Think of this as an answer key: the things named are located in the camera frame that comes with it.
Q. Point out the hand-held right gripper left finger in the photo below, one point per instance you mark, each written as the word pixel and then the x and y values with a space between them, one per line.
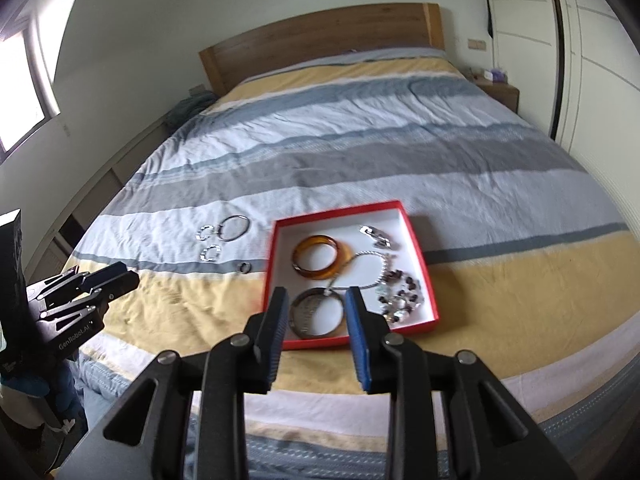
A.
pixel 277 330

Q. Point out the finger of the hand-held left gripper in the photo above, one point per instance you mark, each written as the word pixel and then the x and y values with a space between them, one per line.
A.
pixel 117 277
pixel 75 315

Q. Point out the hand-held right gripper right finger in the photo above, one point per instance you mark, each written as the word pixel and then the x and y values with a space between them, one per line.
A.
pixel 357 340

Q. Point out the dark green bangle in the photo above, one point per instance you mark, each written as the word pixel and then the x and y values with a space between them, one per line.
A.
pixel 310 332

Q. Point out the amber bangle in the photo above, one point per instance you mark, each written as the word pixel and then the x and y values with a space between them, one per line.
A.
pixel 320 273

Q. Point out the red box with white inside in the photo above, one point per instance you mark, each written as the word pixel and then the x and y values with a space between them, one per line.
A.
pixel 330 227

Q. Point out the person's left forearm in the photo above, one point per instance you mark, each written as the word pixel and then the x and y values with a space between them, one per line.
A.
pixel 25 410

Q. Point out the large plain silver bangle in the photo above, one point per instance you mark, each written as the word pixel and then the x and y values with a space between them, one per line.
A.
pixel 220 230

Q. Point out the grey cloth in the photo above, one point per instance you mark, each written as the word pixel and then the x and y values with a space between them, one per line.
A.
pixel 190 107

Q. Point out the window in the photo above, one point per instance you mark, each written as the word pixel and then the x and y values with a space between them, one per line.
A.
pixel 20 85

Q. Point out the wooden nightstand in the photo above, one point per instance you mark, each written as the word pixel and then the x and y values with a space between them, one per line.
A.
pixel 500 95

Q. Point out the wooden bed headboard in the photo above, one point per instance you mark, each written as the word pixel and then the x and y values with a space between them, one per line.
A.
pixel 325 35

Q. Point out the purple tissue box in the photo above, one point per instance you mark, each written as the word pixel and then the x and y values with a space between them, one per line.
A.
pixel 498 76

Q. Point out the white wardrobe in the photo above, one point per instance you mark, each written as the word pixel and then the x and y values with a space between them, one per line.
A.
pixel 600 85

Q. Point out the wall light switch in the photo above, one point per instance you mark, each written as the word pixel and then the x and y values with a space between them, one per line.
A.
pixel 477 45

